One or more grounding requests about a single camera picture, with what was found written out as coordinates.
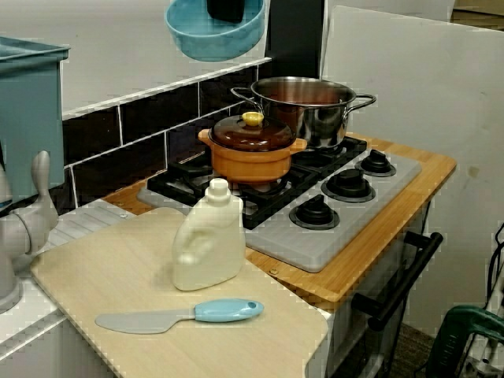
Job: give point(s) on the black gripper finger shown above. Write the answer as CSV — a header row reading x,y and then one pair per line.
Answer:
x,y
225,10

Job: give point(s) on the light blue bowl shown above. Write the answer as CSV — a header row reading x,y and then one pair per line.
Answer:
x,y
212,43

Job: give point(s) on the dark side panel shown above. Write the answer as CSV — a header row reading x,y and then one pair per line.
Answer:
x,y
295,39

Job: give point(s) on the brown lid yellow knob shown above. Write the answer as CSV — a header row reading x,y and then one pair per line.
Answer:
x,y
244,136

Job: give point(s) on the black tile backsplash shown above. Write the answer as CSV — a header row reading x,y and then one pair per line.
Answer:
x,y
141,122

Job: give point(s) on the stainless steel pot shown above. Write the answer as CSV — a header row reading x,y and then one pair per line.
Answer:
x,y
319,126

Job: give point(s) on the orange toy pot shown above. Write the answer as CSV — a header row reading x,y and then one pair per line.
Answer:
x,y
252,167

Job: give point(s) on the black burner grate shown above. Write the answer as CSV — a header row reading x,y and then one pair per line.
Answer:
x,y
350,151
173,185

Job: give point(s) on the black stove knob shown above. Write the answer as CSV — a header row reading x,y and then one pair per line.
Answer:
x,y
348,186
375,164
313,214

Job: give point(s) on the teal plastic bin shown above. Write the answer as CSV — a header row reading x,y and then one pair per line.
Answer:
x,y
31,118

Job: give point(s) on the cream plastic bottle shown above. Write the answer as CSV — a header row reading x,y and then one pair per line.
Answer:
x,y
212,244

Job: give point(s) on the grey stove plate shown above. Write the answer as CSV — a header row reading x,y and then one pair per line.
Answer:
x,y
299,248

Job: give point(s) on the brown cardboard box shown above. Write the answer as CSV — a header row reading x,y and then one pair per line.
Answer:
x,y
478,12

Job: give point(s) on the light wooden cutting board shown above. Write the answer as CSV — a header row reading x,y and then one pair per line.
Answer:
x,y
138,283

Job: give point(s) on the grey toy faucet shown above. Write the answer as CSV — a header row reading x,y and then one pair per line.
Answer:
x,y
23,232

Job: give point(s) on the white oven cabinet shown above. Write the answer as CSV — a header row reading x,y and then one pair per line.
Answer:
x,y
338,334

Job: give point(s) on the green metal clamp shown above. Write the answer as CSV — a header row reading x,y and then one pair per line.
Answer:
x,y
453,342

